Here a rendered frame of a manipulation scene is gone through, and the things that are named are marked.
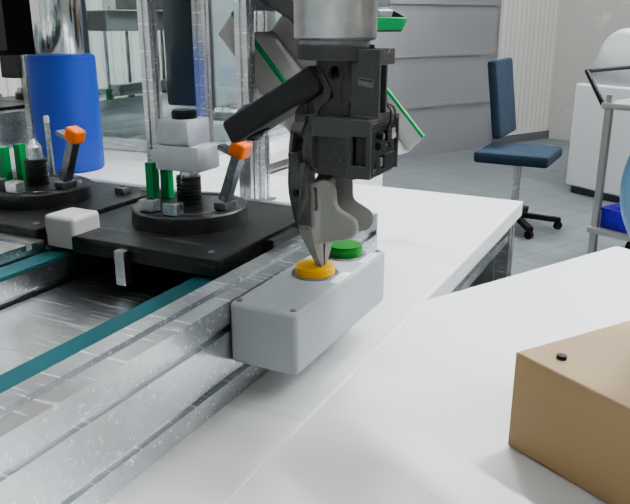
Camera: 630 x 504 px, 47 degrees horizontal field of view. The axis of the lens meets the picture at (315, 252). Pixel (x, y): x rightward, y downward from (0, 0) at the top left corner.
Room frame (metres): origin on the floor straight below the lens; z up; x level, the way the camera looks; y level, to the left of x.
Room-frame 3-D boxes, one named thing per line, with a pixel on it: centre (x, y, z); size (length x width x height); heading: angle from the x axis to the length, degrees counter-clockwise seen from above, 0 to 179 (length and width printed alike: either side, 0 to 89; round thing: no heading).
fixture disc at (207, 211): (0.87, 0.15, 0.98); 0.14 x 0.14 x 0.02
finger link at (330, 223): (0.67, -0.01, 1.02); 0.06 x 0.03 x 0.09; 63
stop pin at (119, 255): (0.75, 0.21, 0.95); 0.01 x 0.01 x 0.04; 63
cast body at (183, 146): (0.87, 0.16, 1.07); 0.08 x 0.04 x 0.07; 63
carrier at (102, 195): (0.98, 0.38, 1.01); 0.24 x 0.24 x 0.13; 63
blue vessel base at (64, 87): (1.76, 0.60, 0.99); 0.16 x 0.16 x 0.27
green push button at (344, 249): (0.75, -0.03, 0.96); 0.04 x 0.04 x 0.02
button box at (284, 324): (0.69, 0.00, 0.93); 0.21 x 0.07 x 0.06; 153
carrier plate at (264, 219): (0.87, 0.15, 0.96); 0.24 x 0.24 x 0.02; 63
